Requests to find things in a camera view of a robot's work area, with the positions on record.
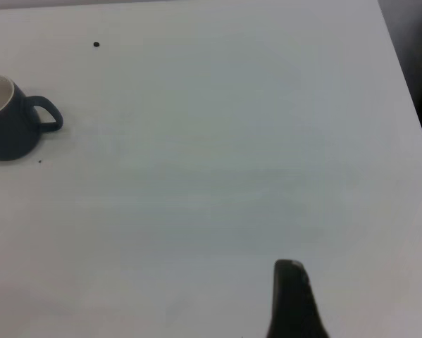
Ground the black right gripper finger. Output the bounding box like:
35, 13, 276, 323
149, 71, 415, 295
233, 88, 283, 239
265, 259, 330, 338

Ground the dark grey-blue ceramic mug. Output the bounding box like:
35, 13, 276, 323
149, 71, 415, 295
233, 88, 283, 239
0, 73, 64, 162

